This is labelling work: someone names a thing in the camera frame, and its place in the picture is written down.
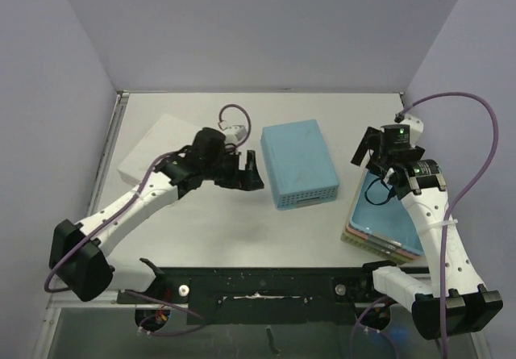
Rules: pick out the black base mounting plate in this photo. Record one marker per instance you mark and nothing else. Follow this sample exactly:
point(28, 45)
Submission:
point(268, 295)

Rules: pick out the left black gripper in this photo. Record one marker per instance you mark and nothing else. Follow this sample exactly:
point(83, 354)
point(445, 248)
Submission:
point(247, 180)

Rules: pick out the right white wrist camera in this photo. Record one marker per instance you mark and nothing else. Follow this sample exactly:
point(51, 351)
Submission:
point(415, 124)

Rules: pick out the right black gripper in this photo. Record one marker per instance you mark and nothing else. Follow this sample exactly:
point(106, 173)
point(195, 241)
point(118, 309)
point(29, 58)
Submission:
point(371, 149)

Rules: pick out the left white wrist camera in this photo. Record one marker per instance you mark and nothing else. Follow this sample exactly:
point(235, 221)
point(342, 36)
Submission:
point(234, 134)

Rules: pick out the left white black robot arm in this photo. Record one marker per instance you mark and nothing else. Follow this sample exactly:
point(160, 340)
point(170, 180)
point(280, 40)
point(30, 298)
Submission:
point(168, 179)

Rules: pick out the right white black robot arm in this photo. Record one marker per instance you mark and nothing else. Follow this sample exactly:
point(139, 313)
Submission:
point(456, 301)

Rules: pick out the blue perforated plastic basket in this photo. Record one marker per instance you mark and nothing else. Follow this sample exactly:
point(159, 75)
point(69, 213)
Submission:
point(298, 164)

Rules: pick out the pink plastic basket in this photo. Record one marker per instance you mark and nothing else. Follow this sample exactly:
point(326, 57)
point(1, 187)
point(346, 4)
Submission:
point(372, 239)

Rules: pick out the white perforated plastic basket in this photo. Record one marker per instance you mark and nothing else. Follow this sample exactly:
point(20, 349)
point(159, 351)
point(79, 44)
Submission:
point(168, 134)

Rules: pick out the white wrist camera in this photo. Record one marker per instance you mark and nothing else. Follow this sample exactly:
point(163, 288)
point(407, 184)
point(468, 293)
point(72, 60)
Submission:
point(234, 134)
point(415, 124)

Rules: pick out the green plastic basket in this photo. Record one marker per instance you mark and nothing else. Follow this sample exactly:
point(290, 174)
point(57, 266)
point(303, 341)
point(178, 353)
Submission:
point(384, 253)

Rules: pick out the aluminium rail frame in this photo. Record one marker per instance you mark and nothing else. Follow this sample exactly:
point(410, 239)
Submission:
point(109, 153)

